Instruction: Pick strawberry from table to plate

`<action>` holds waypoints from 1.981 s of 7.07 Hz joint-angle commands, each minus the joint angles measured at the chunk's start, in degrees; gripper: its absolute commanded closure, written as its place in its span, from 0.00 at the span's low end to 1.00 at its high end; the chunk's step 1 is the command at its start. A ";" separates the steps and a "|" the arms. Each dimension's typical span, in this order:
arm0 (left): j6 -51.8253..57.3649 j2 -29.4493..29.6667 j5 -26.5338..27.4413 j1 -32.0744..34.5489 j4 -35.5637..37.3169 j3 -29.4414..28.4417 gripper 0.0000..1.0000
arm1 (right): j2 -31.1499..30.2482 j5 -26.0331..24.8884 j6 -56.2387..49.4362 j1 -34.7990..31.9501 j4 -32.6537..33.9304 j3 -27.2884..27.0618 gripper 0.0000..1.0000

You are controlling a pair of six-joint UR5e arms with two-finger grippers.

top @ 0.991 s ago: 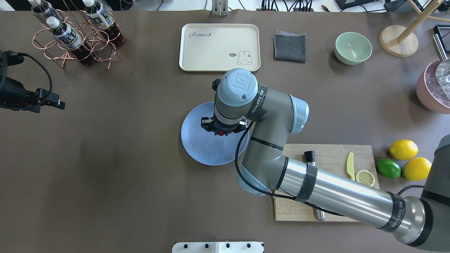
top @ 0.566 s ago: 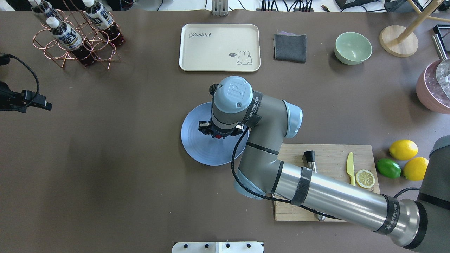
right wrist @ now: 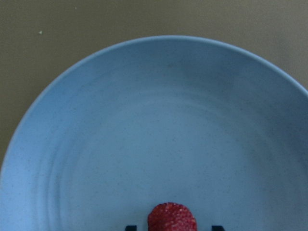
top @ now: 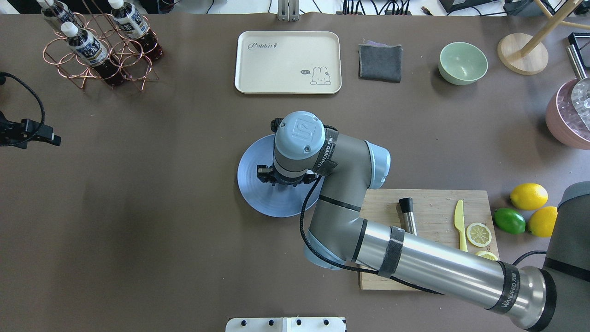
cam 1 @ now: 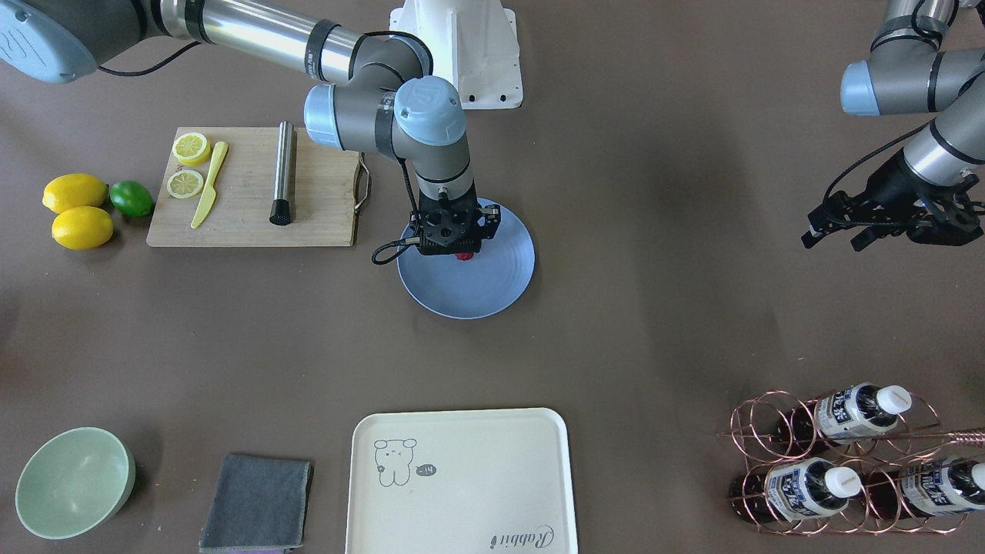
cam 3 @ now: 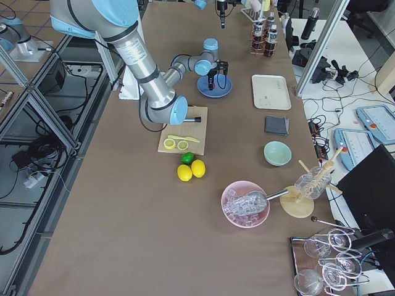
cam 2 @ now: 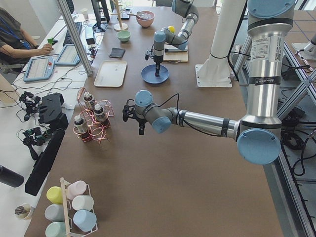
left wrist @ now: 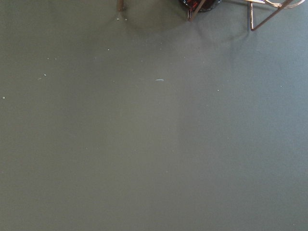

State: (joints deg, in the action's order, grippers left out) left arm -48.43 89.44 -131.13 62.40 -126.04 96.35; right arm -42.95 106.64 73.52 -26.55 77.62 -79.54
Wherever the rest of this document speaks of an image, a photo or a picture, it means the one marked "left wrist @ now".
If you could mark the dark tea bottle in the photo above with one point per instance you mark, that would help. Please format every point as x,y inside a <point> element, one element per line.
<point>193,4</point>

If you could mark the copper wire bottle rack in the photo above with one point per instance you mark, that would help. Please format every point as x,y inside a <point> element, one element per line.
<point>278,6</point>

